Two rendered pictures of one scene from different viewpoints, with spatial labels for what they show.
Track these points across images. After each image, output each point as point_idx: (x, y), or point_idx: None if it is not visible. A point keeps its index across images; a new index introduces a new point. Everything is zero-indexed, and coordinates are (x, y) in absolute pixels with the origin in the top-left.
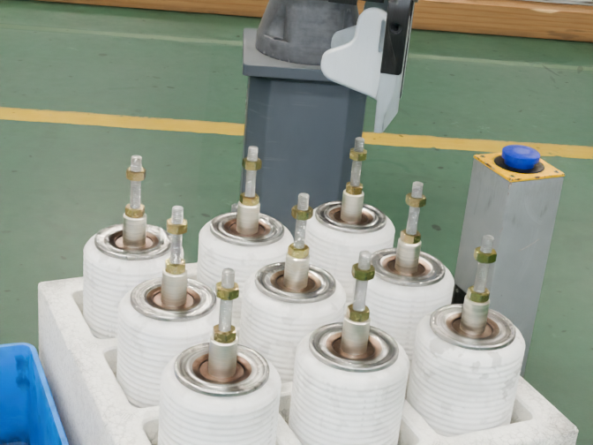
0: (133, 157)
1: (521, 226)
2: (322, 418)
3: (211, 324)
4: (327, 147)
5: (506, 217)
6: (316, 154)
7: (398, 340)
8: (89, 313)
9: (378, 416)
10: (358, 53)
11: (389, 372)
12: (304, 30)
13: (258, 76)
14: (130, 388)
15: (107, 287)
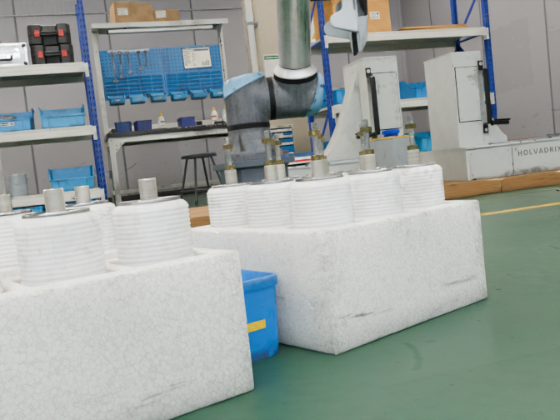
0: (225, 137)
1: (402, 161)
2: (370, 200)
3: None
4: None
5: (396, 156)
6: None
7: None
8: (218, 224)
9: (395, 192)
10: (346, 12)
11: (393, 171)
12: (252, 142)
13: (236, 167)
14: (263, 227)
15: (228, 202)
